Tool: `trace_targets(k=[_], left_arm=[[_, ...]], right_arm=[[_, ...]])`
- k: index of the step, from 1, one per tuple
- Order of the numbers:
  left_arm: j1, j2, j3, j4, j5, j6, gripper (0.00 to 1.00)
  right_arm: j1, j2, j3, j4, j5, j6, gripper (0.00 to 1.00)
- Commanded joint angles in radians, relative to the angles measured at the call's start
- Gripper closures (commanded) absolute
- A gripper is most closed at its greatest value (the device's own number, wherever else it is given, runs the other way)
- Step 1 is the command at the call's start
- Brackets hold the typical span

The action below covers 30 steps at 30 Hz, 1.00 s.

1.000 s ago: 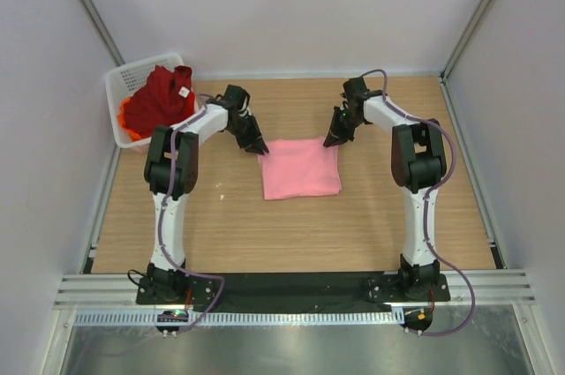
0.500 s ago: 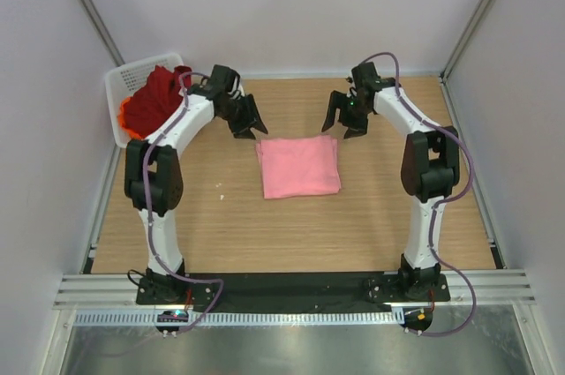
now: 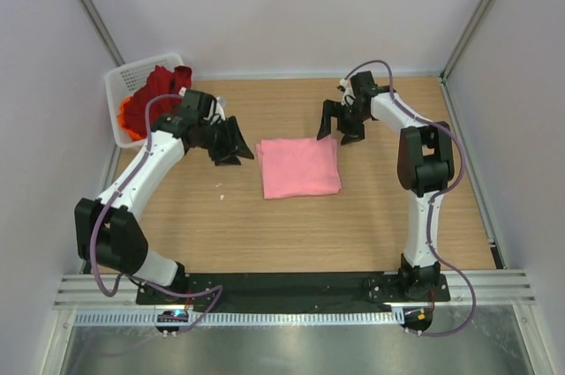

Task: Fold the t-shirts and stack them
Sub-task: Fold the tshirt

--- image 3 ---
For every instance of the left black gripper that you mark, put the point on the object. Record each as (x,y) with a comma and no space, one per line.
(232,137)

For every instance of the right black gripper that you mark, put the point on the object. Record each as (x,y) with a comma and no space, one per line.
(330,109)

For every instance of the pink t shirt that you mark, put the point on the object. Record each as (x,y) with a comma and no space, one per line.
(298,167)

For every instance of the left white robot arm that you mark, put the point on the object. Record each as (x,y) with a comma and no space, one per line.
(107,228)

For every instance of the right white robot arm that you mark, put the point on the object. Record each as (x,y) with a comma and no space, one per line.
(425,166)

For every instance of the dark red t shirt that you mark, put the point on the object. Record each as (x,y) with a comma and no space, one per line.
(162,81)

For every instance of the orange t shirt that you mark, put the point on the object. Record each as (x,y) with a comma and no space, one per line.
(131,118)

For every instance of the white plastic laundry basket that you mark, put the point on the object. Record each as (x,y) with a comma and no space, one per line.
(124,81)

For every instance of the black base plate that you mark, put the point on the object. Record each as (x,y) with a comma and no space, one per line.
(311,293)

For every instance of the white slotted cable duct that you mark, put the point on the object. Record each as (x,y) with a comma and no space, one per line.
(175,318)

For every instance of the right aluminium frame post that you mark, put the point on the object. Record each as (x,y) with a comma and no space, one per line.
(478,15)

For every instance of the aluminium frame post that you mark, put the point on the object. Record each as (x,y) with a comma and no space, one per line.
(478,15)
(90,9)

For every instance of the left aluminium frame post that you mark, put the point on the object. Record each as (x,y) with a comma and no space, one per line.
(90,9)

